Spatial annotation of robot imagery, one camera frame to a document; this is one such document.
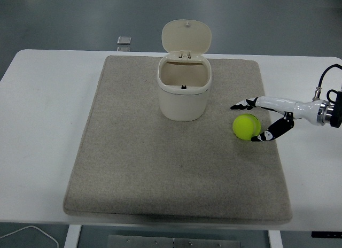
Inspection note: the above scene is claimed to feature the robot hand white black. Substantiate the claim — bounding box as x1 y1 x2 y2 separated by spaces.
230 96 321 144

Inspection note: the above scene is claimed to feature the yellow tennis ball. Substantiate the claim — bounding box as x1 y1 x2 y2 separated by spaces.
232 113 261 141

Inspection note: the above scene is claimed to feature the cream bin with hinged lid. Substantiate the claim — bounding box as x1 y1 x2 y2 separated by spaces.
156 19 213 122

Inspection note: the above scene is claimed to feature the beige felt mat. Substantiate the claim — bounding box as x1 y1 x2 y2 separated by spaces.
63 55 293 224

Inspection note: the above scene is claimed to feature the white table leg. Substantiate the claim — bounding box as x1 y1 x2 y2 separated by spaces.
267 230 283 248
65 224 82 248

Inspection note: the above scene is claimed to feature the black table control panel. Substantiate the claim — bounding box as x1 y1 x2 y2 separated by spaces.
311 231 342 238

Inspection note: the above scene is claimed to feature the grey metal plate with screws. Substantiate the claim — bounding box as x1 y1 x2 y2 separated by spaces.
107 234 241 248

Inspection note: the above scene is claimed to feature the white cable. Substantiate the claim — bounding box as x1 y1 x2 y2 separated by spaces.
0 225 59 248

